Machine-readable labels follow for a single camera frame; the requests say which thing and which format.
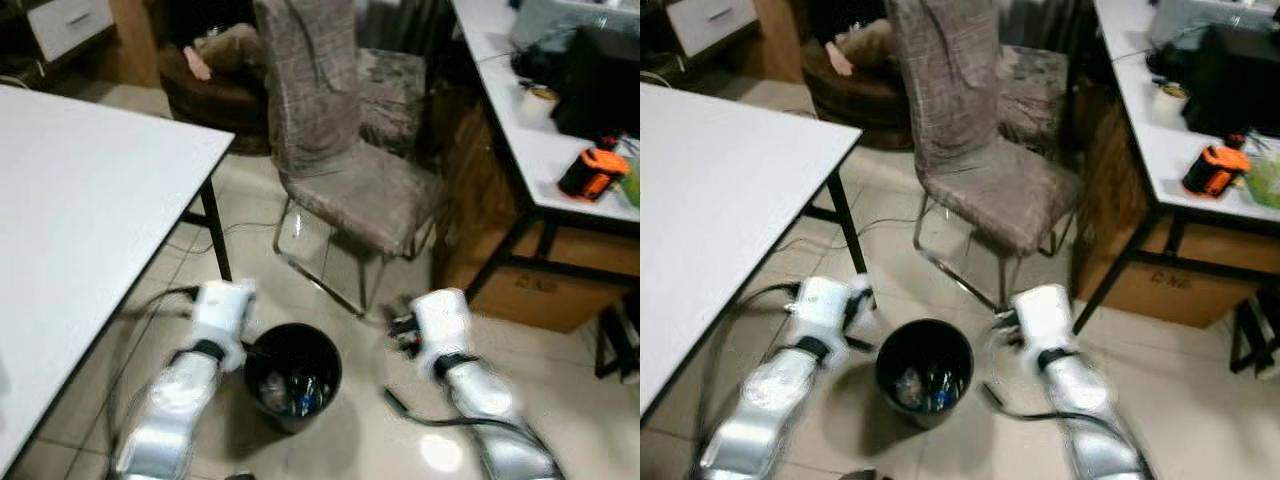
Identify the brown cardboard box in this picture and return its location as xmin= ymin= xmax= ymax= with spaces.
xmin=1069 ymin=84 xmax=1280 ymax=330
xmin=431 ymin=84 xmax=641 ymax=335

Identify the crushed clear plastic bottle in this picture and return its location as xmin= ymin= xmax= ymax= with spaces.
xmin=892 ymin=363 xmax=957 ymax=412
xmin=261 ymin=368 xmax=327 ymax=417

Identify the cluttered white table black frame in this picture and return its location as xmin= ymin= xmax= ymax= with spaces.
xmin=449 ymin=0 xmax=641 ymax=303
xmin=1074 ymin=0 xmax=1280 ymax=337

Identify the dark brown round seat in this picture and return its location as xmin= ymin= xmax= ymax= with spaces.
xmin=157 ymin=38 xmax=272 ymax=158
xmin=799 ymin=36 xmax=907 ymax=153

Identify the thin black floor cable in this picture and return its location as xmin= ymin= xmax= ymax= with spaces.
xmin=774 ymin=213 xmax=923 ymax=252
xmin=164 ymin=218 xmax=288 ymax=257

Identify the black bag with cables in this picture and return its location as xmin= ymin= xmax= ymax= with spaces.
xmin=1146 ymin=21 xmax=1280 ymax=140
xmin=514 ymin=24 xmax=641 ymax=142

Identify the black metal stool frame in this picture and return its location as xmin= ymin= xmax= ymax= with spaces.
xmin=1227 ymin=284 xmax=1280 ymax=377
xmin=596 ymin=289 xmax=641 ymax=382

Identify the chair with line-patterned cover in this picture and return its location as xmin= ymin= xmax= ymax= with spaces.
xmin=251 ymin=0 xmax=449 ymax=318
xmin=884 ymin=0 xmax=1087 ymax=313

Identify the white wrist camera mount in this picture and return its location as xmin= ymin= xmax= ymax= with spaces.
xmin=1009 ymin=282 xmax=1077 ymax=372
xmin=794 ymin=274 xmax=864 ymax=367
xmin=409 ymin=287 xmax=477 ymax=377
xmin=189 ymin=279 xmax=257 ymax=372

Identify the white drawer front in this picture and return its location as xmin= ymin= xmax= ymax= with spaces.
xmin=24 ymin=0 xmax=117 ymax=64
xmin=664 ymin=0 xmax=759 ymax=59

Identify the white tape roll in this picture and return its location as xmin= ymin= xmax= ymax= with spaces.
xmin=519 ymin=82 xmax=562 ymax=127
xmin=1154 ymin=79 xmax=1192 ymax=127

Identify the chair with mottled velvet cover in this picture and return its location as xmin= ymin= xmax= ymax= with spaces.
xmin=354 ymin=47 xmax=429 ymax=158
xmin=994 ymin=44 xmax=1070 ymax=153

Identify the black round rubbish bin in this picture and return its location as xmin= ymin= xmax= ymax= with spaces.
xmin=242 ymin=321 xmax=344 ymax=437
xmin=874 ymin=317 xmax=977 ymax=432

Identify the large white table black frame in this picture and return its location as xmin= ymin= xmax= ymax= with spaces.
xmin=0 ymin=84 xmax=237 ymax=473
xmin=640 ymin=81 xmax=870 ymax=423

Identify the person's limb in beige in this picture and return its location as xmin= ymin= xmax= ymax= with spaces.
xmin=824 ymin=19 xmax=897 ymax=80
xmin=182 ymin=21 xmax=267 ymax=82

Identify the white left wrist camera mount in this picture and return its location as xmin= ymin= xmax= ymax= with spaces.
xmin=794 ymin=274 xmax=864 ymax=367
xmin=189 ymin=279 xmax=257 ymax=372

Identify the green translucent item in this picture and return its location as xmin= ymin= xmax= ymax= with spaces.
xmin=1239 ymin=139 xmax=1280 ymax=210
xmin=614 ymin=148 xmax=641 ymax=210

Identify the grey laptop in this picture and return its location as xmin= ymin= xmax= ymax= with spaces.
xmin=1146 ymin=0 xmax=1280 ymax=47
xmin=509 ymin=0 xmax=641 ymax=52

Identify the orange and black tool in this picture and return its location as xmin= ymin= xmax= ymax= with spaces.
xmin=556 ymin=144 xmax=632 ymax=205
xmin=1179 ymin=142 xmax=1254 ymax=200

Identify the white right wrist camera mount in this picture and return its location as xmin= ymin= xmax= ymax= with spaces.
xmin=1009 ymin=282 xmax=1077 ymax=372
xmin=409 ymin=287 xmax=477 ymax=377

